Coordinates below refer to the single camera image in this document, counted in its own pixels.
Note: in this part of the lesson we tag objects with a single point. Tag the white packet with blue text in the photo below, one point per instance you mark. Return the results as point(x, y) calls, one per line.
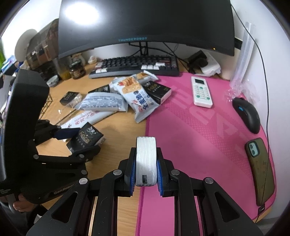
point(102, 102)

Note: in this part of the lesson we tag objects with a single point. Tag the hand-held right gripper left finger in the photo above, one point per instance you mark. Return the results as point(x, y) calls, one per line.
point(132, 174)

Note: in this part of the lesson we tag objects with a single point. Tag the small cracker snack packet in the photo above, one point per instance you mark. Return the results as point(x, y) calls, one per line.
point(146, 76)

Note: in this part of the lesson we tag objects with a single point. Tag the blue tissue box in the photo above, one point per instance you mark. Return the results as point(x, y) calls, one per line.
point(8, 64)

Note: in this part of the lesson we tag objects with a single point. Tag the black computer mouse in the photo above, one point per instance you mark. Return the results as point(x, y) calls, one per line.
point(248, 115)

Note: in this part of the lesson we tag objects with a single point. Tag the white power strip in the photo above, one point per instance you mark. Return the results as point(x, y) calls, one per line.
point(211, 65)

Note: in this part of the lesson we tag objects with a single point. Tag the large cracker snack packet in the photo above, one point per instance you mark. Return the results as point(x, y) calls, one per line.
point(136, 97)

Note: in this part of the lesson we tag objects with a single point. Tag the white round fan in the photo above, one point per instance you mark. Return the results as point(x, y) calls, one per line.
point(22, 43)

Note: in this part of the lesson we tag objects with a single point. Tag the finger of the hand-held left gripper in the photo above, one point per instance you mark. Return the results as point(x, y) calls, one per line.
point(77, 154)
point(65, 134)

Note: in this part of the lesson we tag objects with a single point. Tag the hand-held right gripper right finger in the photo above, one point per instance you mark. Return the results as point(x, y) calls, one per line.
point(159, 174)

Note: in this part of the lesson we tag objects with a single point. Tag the small white teacup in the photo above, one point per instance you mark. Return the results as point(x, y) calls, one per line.
point(52, 81)

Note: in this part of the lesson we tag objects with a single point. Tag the white remote control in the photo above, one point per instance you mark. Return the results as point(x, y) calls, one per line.
point(201, 92)

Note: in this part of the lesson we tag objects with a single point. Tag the clear plastic bag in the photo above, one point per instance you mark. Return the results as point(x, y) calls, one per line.
point(245, 56)

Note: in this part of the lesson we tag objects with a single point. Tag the dark glass jar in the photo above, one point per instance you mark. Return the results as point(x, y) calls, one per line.
point(77, 71)

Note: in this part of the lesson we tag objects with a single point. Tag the pink desk mat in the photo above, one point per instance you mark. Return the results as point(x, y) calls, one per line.
point(192, 136)

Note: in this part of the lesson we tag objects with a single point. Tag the black curved computer monitor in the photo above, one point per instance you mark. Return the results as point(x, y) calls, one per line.
point(145, 22)

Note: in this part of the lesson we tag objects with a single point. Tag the long white red-print packet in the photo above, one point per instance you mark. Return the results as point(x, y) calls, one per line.
point(90, 118)

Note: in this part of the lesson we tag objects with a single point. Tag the smoky acrylic drawer organizer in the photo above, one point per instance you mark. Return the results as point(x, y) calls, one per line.
point(43, 47)

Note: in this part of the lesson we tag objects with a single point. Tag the black mechanical keyboard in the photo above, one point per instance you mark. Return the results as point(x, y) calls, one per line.
point(136, 64)

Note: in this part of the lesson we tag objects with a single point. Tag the wooden desktop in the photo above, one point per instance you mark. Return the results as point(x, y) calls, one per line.
point(117, 136)

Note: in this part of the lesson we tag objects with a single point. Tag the black pocket tissue pack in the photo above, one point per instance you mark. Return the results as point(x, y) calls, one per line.
point(99, 89)
point(158, 90)
point(69, 98)
point(87, 138)
point(146, 158)

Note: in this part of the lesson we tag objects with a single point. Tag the person's left hand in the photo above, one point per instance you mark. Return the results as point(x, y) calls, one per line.
point(21, 204)

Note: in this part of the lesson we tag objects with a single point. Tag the smartphone in olive case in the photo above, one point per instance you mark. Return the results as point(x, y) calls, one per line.
point(260, 170)

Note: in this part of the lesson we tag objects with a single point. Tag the black power adapter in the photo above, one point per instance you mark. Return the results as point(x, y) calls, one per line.
point(197, 59)

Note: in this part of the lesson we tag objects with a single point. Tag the small white figurine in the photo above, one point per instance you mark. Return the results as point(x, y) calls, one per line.
point(92, 60)

